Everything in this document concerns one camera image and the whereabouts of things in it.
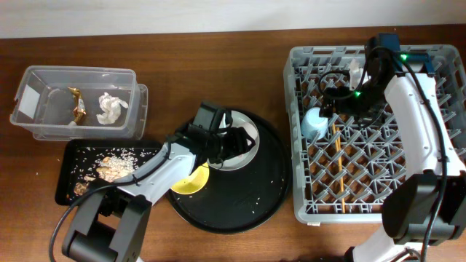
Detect white plate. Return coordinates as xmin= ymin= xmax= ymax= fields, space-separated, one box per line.
xmin=207 ymin=111 xmax=260 ymax=171

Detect yellow bowl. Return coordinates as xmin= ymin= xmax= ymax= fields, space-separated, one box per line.
xmin=170 ymin=162 xmax=210 ymax=195

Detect wooden chopstick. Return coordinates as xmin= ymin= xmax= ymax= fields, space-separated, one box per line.
xmin=332 ymin=124 xmax=341 ymax=153
xmin=331 ymin=122 xmax=347 ymax=215

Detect blue cup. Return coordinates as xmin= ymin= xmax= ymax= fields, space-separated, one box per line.
xmin=301 ymin=107 xmax=328 ymax=140

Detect white tissue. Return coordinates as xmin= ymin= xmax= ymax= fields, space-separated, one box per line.
xmin=96 ymin=92 xmax=129 ymax=125

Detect food scraps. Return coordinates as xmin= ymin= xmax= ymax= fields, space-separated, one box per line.
xmin=74 ymin=156 xmax=138 ymax=196

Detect gold candy wrapper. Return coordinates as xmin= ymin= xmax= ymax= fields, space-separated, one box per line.
xmin=68 ymin=87 xmax=86 ymax=126

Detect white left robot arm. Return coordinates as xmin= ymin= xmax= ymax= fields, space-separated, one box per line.
xmin=58 ymin=102 xmax=259 ymax=262

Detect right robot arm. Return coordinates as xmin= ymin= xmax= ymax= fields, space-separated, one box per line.
xmin=318 ymin=33 xmax=465 ymax=261

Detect grey dishwasher rack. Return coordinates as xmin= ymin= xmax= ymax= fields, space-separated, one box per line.
xmin=283 ymin=45 xmax=465 ymax=225

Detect round black tray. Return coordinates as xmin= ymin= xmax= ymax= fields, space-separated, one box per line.
xmin=166 ymin=108 xmax=292 ymax=234

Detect black rectangular tray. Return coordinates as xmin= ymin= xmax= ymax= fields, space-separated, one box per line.
xmin=55 ymin=139 xmax=162 ymax=206

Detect clear plastic bin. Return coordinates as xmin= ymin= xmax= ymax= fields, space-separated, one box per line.
xmin=9 ymin=65 xmax=149 ymax=140

